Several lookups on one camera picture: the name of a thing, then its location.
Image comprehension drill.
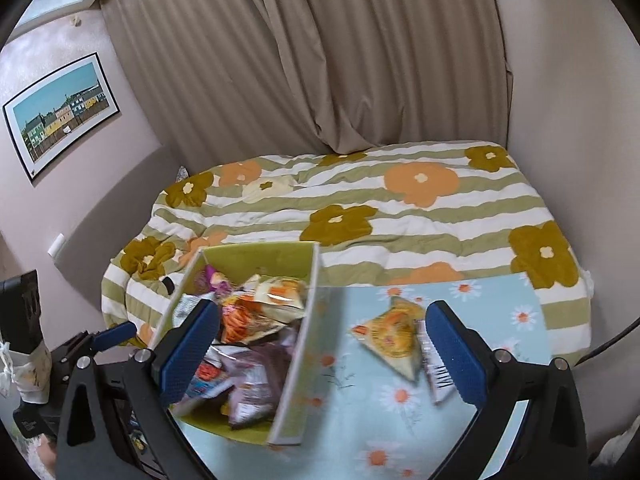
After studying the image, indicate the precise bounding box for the white black Tatre snack bag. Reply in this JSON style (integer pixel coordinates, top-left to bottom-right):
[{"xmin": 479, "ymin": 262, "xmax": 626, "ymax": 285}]
[{"xmin": 416, "ymin": 318, "xmax": 456, "ymax": 404}]

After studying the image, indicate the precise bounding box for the yellow triangular chip bag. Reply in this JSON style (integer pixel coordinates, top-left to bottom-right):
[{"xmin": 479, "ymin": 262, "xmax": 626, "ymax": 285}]
[{"xmin": 349, "ymin": 296, "xmax": 425, "ymax": 382}]

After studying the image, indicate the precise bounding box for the left hand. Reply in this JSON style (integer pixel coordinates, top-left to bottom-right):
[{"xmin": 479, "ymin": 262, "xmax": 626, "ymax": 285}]
[{"xmin": 27, "ymin": 434, "xmax": 56, "ymax": 480}]

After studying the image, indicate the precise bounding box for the red white KitKat packet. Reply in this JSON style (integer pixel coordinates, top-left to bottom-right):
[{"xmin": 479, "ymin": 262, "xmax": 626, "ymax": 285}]
[{"xmin": 171, "ymin": 361, "xmax": 233, "ymax": 416}]

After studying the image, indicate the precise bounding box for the green cardboard storage box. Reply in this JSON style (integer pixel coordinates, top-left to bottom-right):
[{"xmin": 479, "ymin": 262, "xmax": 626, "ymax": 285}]
[{"xmin": 151, "ymin": 242, "xmax": 321, "ymax": 445}]

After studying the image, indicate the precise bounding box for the white newspaper print packet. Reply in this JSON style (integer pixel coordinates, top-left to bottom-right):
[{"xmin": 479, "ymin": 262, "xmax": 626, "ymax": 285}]
[{"xmin": 171, "ymin": 294, "xmax": 203, "ymax": 328}]

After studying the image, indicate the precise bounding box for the silver lilac snack bag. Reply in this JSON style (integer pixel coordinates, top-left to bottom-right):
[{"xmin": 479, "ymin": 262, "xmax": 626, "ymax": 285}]
[{"xmin": 214, "ymin": 327, "xmax": 297, "ymax": 430}]

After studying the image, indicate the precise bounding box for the orange noodle snack bag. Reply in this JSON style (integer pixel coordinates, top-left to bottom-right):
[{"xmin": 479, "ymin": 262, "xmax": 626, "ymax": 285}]
[{"xmin": 220, "ymin": 297, "xmax": 285, "ymax": 344}]

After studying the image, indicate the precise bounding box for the purple snack packet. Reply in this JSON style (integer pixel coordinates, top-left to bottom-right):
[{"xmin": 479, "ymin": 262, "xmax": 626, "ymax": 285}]
[{"xmin": 194, "ymin": 264, "xmax": 233, "ymax": 298}]

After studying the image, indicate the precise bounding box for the daisy pattern blue tablecloth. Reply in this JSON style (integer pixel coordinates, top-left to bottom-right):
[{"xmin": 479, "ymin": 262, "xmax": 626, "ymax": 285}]
[{"xmin": 180, "ymin": 274, "xmax": 550, "ymax": 479}]

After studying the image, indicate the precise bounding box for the framed houses picture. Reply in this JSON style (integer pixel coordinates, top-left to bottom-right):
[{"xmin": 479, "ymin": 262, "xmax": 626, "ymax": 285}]
[{"xmin": 2, "ymin": 52, "xmax": 119, "ymax": 183}]

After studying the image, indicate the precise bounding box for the floral striped quilt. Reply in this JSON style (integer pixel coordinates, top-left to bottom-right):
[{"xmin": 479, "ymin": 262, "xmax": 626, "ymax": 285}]
[{"xmin": 101, "ymin": 142, "xmax": 591, "ymax": 362}]

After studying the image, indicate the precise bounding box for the beige curtain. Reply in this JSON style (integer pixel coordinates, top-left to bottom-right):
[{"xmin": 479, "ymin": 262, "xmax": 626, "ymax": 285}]
[{"xmin": 100, "ymin": 0, "xmax": 511, "ymax": 170}]

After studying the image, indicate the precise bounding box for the white wall switch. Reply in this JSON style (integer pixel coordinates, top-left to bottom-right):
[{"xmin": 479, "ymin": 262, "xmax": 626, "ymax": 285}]
[{"xmin": 47, "ymin": 233, "xmax": 66, "ymax": 259}]

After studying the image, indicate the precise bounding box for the black cable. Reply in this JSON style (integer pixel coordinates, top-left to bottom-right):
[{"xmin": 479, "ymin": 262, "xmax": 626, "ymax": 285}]
[{"xmin": 574, "ymin": 326, "xmax": 640, "ymax": 366}]

